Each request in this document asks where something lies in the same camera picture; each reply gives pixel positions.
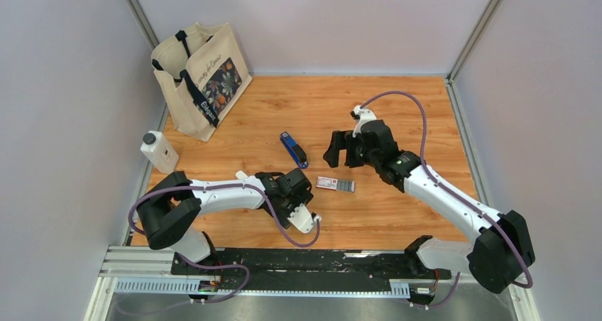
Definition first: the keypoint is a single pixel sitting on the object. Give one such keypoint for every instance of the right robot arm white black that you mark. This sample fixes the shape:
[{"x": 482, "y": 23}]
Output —
[{"x": 498, "y": 247}]

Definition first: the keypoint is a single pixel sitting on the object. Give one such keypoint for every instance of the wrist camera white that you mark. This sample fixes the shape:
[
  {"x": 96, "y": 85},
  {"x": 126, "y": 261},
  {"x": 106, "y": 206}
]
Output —
[
  {"x": 302, "y": 219},
  {"x": 361, "y": 116}
]

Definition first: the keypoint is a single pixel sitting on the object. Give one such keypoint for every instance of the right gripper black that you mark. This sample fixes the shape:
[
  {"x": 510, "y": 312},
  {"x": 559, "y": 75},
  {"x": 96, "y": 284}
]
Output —
[{"x": 342, "y": 140}]

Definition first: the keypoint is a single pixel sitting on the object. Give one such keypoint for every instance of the blue stapler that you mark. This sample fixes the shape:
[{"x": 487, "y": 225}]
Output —
[{"x": 295, "y": 151}]

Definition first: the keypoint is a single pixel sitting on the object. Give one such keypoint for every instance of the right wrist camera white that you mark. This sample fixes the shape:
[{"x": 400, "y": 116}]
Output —
[{"x": 361, "y": 116}]

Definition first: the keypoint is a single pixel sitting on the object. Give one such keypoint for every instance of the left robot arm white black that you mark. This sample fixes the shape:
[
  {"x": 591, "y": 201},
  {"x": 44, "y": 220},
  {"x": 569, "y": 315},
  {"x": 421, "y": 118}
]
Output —
[{"x": 165, "y": 214}]

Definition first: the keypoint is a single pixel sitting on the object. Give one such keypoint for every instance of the white bottle black cap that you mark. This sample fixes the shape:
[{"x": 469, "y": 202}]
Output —
[{"x": 159, "y": 151}]

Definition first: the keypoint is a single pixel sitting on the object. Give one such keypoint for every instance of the beige canvas tote bag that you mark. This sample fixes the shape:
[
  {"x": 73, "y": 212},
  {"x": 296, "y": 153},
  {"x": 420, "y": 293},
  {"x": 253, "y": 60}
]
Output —
[{"x": 202, "y": 74}]

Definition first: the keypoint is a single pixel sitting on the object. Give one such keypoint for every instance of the red white staple box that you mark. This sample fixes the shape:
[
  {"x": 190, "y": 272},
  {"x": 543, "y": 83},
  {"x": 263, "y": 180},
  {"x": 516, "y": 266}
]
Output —
[{"x": 335, "y": 184}]

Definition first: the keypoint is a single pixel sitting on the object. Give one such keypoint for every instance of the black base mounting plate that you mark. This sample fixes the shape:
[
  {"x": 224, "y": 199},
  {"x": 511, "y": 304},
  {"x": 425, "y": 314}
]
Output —
[{"x": 391, "y": 274}]

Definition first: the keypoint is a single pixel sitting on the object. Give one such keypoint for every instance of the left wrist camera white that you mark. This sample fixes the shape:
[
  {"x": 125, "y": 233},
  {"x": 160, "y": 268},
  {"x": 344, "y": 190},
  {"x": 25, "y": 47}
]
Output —
[{"x": 302, "y": 219}]

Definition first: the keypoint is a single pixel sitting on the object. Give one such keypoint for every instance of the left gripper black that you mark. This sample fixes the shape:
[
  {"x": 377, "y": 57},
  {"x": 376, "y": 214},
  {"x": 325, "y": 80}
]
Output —
[{"x": 304, "y": 198}]

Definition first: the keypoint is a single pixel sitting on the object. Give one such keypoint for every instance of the white stapler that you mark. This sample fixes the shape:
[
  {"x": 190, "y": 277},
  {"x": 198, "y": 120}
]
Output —
[{"x": 241, "y": 175}]

